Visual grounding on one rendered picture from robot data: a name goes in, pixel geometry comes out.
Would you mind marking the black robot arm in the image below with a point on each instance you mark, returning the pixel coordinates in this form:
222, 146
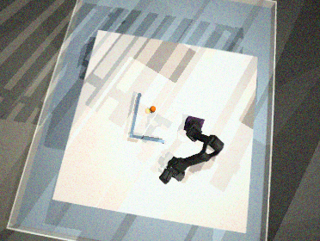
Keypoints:
177, 166

